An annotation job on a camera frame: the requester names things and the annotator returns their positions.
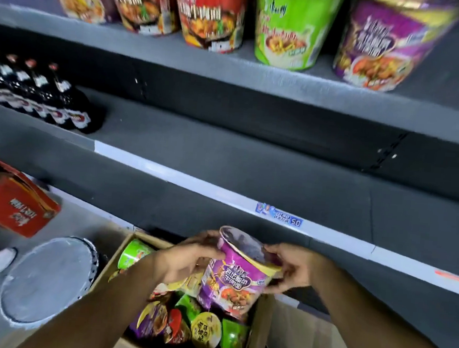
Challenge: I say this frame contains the person's left hand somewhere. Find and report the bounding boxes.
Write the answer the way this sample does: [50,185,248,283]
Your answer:
[150,225,228,290]

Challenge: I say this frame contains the person's right hand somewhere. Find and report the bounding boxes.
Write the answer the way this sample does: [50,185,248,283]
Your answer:
[260,241,341,301]

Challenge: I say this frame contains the noodle bowls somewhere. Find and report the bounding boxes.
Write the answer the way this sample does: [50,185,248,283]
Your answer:
[101,236,258,348]

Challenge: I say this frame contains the brown cardboard box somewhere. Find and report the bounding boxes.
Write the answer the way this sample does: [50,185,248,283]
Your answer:
[0,219,377,348]

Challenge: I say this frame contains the dark metal store shelving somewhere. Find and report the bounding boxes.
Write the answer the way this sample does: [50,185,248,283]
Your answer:
[0,0,459,348]

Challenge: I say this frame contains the green cup noodle bowl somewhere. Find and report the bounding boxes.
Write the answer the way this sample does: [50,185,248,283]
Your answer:
[250,0,348,76]

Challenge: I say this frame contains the red cup noodle bowl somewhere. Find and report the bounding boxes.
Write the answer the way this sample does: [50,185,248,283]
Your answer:
[164,0,248,56]
[96,0,184,40]

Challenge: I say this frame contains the person's right forearm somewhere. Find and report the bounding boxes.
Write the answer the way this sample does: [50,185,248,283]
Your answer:
[304,261,459,348]

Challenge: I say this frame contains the person's left forearm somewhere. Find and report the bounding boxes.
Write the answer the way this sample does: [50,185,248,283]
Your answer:
[16,242,167,348]

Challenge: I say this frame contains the blue price tag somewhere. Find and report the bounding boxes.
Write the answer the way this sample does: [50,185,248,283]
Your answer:
[253,201,306,230]

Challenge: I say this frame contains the red price tag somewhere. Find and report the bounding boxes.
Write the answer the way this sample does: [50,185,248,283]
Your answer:
[433,269,459,285]

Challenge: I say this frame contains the red orange package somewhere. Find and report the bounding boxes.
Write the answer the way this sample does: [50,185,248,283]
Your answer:
[0,155,67,241]

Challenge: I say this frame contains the row of dark glass bottles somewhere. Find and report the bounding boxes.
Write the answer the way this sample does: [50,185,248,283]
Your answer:
[0,49,111,136]

